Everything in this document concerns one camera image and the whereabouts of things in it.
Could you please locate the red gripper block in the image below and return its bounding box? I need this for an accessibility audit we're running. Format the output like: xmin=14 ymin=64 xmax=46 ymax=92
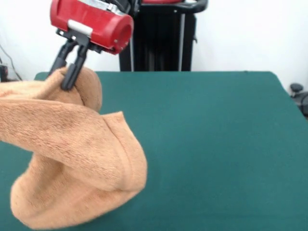
xmin=49 ymin=0 xmax=134 ymax=91

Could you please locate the tan terry towel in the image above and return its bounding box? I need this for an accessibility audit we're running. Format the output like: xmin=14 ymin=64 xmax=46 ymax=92
xmin=0 ymin=66 xmax=148 ymax=231

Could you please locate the black electronics box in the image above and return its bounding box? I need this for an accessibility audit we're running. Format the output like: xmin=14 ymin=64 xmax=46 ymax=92
xmin=0 ymin=64 xmax=10 ymax=83

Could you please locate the dark green table cloth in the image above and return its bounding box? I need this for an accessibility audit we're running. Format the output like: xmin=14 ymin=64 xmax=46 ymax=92
xmin=0 ymin=70 xmax=308 ymax=231

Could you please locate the grey office chair base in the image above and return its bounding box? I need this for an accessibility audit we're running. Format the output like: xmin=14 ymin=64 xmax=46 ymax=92
xmin=290 ymin=83 xmax=308 ymax=118

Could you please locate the thin grey cable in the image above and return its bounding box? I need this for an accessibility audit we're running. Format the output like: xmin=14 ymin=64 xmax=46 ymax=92
xmin=0 ymin=44 xmax=24 ymax=80

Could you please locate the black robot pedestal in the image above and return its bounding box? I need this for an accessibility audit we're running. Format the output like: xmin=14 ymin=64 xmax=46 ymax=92
xmin=119 ymin=0 xmax=209 ymax=72

